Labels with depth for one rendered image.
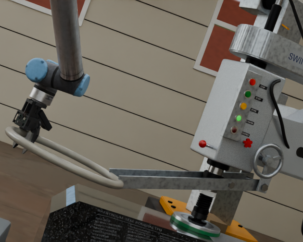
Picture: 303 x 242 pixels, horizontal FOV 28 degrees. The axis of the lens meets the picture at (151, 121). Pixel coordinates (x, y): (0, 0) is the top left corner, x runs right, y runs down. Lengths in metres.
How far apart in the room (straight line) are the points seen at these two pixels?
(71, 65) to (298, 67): 0.97
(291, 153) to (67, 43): 1.12
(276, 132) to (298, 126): 0.11
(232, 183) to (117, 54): 6.05
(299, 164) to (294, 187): 6.24
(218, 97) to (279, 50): 0.31
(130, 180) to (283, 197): 6.66
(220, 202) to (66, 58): 1.48
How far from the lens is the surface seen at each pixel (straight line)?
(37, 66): 2.26
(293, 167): 2.67
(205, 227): 2.53
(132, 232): 2.28
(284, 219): 8.97
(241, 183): 2.59
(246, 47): 2.48
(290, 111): 3.08
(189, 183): 2.46
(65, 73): 2.17
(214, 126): 2.49
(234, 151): 2.47
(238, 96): 2.41
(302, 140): 2.66
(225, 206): 3.30
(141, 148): 8.49
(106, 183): 2.13
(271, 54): 2.49
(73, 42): 2.05
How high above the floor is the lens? 1.30
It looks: 2 degrees down
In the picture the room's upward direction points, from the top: 20 degrees clockwise
